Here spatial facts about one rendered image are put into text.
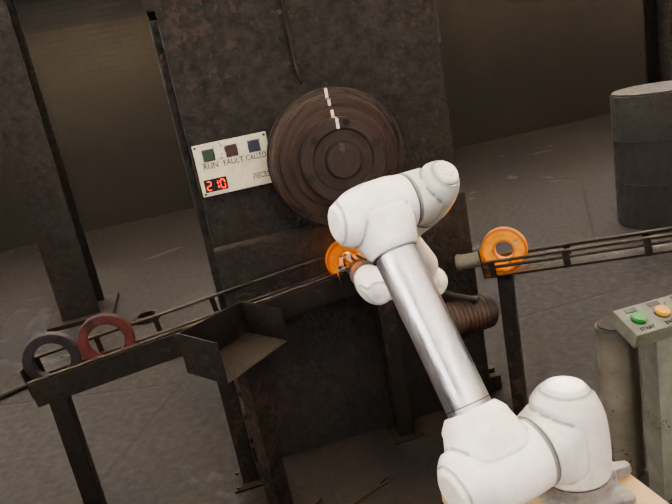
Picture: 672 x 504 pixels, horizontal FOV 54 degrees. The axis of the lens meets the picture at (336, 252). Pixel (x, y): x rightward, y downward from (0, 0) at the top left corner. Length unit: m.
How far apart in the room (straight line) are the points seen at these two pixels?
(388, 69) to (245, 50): 0.51
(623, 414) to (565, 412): 0.82
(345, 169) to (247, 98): 0.44
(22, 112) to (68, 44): 3.62
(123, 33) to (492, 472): 7.46
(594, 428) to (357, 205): 0.68
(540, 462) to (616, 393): 0.84
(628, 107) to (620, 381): 2.70
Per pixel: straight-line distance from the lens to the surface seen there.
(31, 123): 4.83
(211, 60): 2.36
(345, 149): 2.18
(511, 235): 2.32
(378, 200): 1.46
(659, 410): 2.15
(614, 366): 2.20
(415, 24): 2.51
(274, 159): 2.23
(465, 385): 1.42
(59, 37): 8.41
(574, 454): 1.49
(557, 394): 1.48
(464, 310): 2.38
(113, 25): 8.35
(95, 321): 2.37
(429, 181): 1.51
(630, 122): 4.64
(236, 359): 2.14
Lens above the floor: 1.44
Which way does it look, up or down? 16 degrees down
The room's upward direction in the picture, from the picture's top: 11 degrees counter-clockwise
